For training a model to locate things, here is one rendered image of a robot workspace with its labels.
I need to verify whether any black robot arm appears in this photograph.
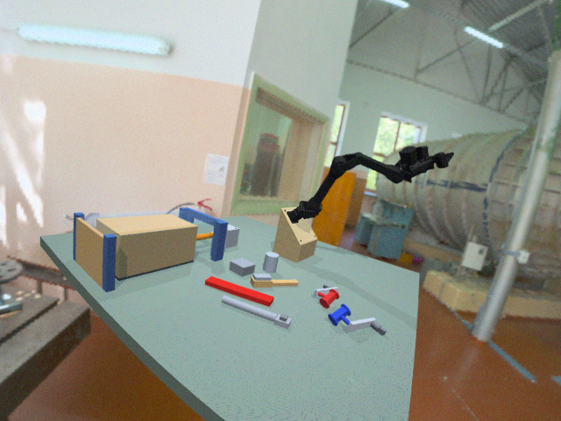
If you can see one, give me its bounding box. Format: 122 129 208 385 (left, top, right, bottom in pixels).
287 146 431 224

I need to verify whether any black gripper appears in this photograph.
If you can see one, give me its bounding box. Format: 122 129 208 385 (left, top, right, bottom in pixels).
417 152 454 174

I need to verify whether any pale blue cylinder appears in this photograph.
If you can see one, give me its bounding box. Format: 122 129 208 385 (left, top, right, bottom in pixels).
263 253 279 273

